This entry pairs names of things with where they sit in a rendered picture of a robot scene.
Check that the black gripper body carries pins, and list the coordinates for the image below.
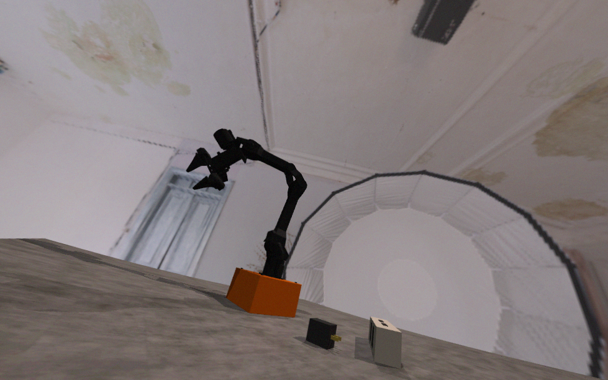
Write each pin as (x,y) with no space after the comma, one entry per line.
(215,165)

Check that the black two-prong plug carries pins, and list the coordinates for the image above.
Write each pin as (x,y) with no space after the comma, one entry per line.
(322,333)

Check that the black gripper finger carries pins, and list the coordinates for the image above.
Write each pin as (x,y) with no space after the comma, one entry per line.
(204,183)
(197,162)

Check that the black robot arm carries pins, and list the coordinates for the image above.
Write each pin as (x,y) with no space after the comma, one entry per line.
(275,240)

